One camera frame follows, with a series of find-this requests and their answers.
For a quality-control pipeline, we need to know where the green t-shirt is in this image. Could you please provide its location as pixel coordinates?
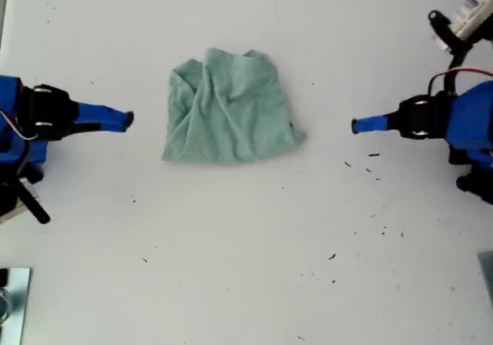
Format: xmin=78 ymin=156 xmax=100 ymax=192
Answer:
xmin=160 ymin=47 xmax=309 ymax=166

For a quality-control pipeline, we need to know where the red white servo wire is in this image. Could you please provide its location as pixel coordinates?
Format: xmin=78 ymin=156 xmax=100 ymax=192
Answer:
xmin=428 ymin=67 xmax=493 ymax=98
xmin=0 ymin=109 xmax=39 ymax=142

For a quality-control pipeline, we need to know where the black camera stalk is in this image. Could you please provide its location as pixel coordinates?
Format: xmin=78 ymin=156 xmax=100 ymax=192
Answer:
xmin=442 ymin=44 xmax=473 ymax=95
xmin=17 ymin=183 xmax=52 ymax=225

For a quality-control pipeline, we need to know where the white camera box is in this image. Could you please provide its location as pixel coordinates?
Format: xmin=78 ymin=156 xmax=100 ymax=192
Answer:
xmin=428 ymin=0 xmax=493 ymax=53

